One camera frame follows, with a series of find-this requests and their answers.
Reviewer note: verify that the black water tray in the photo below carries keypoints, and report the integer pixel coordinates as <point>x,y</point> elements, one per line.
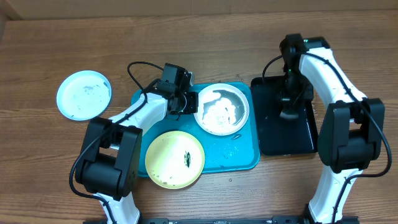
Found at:
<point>277,135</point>

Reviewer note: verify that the yellow plate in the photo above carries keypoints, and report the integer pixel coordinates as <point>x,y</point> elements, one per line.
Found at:
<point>175,160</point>

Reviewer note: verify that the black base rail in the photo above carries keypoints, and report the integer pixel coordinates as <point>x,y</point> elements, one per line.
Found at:
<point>274,220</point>

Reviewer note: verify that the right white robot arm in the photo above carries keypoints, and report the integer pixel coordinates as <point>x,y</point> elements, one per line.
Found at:
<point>351,144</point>

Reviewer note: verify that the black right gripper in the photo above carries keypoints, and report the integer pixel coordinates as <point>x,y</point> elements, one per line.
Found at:
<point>293,102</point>

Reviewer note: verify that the pink speckled plate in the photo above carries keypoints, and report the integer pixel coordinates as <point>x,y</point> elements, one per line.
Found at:
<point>223,109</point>

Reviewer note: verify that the teal plastic tray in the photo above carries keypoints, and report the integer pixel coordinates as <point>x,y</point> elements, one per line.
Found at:
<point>238,151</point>

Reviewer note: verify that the light blue plate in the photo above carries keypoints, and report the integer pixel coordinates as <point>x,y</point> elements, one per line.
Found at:
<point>84,95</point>

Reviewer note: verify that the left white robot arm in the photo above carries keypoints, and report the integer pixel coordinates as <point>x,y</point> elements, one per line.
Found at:
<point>106,168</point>

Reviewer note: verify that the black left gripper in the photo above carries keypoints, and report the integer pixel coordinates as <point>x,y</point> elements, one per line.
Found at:
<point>192,107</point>

